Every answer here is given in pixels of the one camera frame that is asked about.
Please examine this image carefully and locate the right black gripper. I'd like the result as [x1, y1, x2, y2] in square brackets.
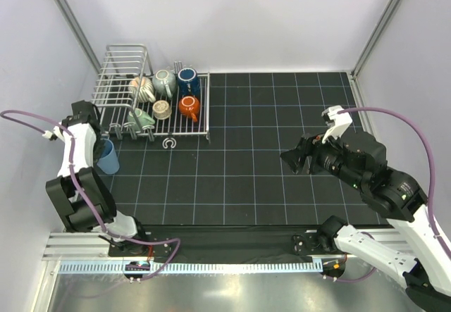
[279, 125, 364, 190]

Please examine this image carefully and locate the light blue plastic cup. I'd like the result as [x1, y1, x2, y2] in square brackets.
[97, 139, 120, 175]

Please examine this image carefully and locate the mint green plastic cup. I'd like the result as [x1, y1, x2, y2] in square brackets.
[126, 108, 155, 132]

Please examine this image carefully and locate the beige ribbed ceramic mug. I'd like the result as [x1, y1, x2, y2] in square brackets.
[128, 76, 156, 103]

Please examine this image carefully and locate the small tan ceramic cup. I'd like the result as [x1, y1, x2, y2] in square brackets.
[152, 100, 172, 120]

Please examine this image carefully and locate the grey speckled round mug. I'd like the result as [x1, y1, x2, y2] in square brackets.
[152, 69, 177, 99]

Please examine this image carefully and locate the orange black ceramic mug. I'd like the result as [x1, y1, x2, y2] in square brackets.
[178, 96, 201, 123]

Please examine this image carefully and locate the dark blue mug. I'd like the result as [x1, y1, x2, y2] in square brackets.
[177, 68, 201, 96]

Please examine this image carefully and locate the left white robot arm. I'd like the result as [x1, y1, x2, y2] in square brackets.
[43, 101, 149, 256]

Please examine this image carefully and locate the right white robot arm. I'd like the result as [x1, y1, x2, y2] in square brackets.
[280, 132, 450, 311]

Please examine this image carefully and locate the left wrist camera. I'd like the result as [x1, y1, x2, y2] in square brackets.
[42, 126, 61, 141]

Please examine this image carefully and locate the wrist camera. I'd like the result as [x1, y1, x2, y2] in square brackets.
[321, 106, 352, 144]
[42, 126, 61, 141]

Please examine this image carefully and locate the metal wire dish rack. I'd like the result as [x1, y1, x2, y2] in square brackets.
[91, 44, 210, 149]

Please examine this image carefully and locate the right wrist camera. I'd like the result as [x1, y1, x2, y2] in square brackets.
[321, 106, 352, 144]

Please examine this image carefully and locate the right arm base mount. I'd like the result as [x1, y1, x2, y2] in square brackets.
[292, 230, 323, 256]

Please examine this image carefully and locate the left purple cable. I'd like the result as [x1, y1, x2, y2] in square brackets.
[0, 110, 181, 281]

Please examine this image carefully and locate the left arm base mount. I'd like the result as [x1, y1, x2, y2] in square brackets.
[104, 234, 172, 257]

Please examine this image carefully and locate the slotted cable duct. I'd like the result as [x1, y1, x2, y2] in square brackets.
[58, 260, 323, 275]

